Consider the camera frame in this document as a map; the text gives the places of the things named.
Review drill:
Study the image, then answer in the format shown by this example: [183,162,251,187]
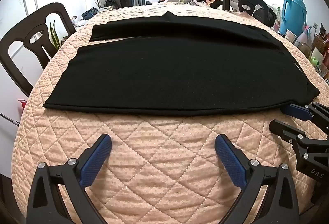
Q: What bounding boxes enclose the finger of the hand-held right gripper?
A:
[269,119,329,160]
[280,101,329,135]

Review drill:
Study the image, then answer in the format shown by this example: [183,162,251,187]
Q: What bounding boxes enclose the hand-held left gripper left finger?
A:
[26,134,112,224]

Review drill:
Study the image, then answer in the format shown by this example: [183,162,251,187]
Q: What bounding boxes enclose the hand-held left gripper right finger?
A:
[215,134,300,224]

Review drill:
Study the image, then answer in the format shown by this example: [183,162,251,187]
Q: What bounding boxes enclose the black pants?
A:
[42,11,320,117]

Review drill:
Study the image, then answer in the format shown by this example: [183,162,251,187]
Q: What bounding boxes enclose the peach quilted blanket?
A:
[12,1,329,224]

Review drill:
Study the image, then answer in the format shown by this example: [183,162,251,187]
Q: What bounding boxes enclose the black backpack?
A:
[254,7,277,27]

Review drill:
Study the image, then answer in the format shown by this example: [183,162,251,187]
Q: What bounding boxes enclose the blue thermos jug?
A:
[279,0,308,34]

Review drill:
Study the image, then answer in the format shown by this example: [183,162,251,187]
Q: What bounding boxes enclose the green potted plant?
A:
[49,19,63,50]

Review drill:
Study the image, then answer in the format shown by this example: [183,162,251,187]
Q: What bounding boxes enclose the dark blue bag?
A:
[82,8,99,20]

